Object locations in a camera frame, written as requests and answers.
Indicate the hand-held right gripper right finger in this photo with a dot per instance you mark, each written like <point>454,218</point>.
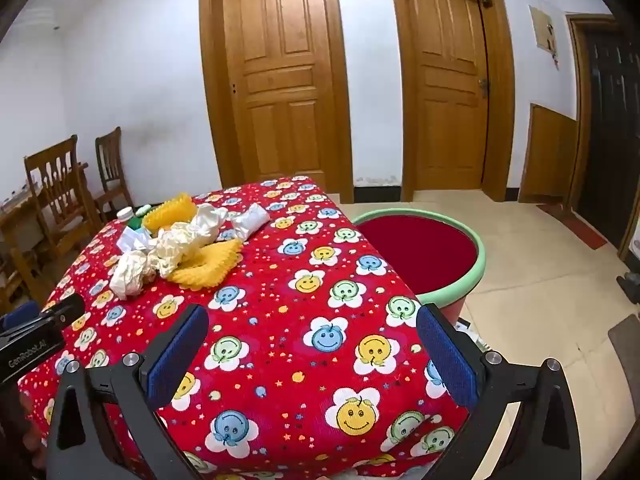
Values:
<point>445,355</point>

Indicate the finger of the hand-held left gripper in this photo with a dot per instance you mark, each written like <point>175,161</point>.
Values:
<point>65,310</point>

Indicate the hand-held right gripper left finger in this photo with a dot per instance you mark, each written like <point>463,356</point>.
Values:
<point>177,360</point>

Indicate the yellow foam fruit net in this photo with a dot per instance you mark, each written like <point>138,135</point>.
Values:
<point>170,212</point>
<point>210,267</point>

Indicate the red basin with green rim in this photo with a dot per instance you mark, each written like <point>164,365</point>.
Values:
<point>425,250</point>

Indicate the cream paper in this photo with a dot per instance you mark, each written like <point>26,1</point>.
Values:
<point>172,252</point>

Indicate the white shiny wrapper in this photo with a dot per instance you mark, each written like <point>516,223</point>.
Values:
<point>207,222</point>

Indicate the white tissue pack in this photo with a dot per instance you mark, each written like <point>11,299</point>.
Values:
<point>250,220</point>

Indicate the newspaper sheets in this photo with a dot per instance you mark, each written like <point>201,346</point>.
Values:
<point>472,335</point>

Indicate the small white crumpled wrapper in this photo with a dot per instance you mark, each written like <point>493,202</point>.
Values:
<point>135,238</point>

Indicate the green plastic container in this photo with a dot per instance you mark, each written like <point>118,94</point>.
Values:
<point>136,222</point>

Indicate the red smiley flower tablecloth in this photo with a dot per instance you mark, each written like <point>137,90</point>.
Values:
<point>280,310</point>

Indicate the large wooden chair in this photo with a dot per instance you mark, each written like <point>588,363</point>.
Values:
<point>55,180</point>

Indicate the small wooden chair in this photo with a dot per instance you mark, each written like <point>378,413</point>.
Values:
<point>111,160</point>

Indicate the dark floor mat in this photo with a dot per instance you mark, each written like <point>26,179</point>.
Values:
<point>627,347</point>

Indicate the red doormat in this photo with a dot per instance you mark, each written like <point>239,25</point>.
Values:
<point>575,225</point>

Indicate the dark shoes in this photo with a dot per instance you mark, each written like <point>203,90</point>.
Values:
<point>629,287</point>

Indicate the dark entrance door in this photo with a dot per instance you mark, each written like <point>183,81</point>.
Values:
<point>610,135</point>

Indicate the wooden panel door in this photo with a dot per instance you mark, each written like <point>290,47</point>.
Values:
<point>280,85</point>

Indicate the low wooden wall panel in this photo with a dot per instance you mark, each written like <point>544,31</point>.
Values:
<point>547,155</point>

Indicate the beige wall fuse box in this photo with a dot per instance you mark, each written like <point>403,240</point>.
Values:
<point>542,30</point>

